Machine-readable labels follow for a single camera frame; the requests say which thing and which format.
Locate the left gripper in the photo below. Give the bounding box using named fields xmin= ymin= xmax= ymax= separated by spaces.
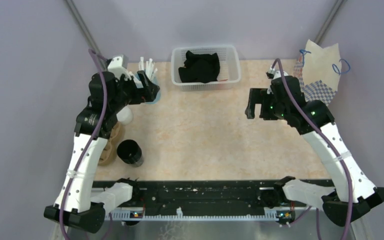
xmin=109 ymin=69 xmax=160 ymax=113

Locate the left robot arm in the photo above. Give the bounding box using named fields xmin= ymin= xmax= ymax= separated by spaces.
xmin=43 ymin=70 xmax=160 ymax=234

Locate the checkered paper takeout bag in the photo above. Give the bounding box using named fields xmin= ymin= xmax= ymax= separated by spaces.
xmin=293 ymin=39 xmax=351 ymax=106

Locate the blue straw holder cup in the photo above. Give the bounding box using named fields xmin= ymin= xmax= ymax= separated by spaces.
xmin=146 ymin=77 xmax=161 ymax=105

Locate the white plastic basket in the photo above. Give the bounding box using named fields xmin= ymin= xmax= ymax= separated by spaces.
xmin=171 ymin=44 xmax=242 ymax=91

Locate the white lid stack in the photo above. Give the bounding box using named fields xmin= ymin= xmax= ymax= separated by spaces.
xmin=116 ymin=106 xmax=134 ymax=126

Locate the black cloth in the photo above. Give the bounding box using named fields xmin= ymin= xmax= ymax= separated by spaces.
xmin=178 ymin=50 xmax=221 ymax=84

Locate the black paper cup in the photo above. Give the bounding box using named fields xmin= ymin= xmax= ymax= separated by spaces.
xmin=116 ymin=139 xmax=144 ymax=168

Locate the brown cardboard cup carrier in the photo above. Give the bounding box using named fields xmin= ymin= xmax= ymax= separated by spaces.
xmin=98 ymin=121 xmax=123 ymax=166

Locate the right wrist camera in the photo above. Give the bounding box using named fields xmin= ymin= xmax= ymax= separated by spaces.
xmin=266 ymin=67 xmax=282 ymax=80

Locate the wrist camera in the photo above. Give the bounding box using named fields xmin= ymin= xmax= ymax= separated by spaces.
xmin=107 ymin=54 xmax=129 ymax=78
xmin=266 ymin=67 xmax=282 ymax=80

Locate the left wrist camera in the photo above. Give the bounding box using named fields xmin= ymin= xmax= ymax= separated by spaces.
xmin=107 ymin=54 xmax=129 ymax=78

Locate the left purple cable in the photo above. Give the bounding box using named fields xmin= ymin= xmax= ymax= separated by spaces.
xmin=57 ymin=48 xmax=114 ymax=240

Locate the purple cable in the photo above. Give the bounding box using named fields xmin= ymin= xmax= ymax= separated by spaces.
xmin=57 ymin=48 xmax=114 ymax=240
xmin=271 ymin=58 xmax=355 ymax=240

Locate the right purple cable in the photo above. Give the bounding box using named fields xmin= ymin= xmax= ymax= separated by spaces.
xmin=271 ymin=58 xmax=355 ymax=240

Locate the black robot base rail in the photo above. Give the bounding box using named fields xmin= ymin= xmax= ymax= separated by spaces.
xmin=89 ymin=178 xmax=339 ymax=226

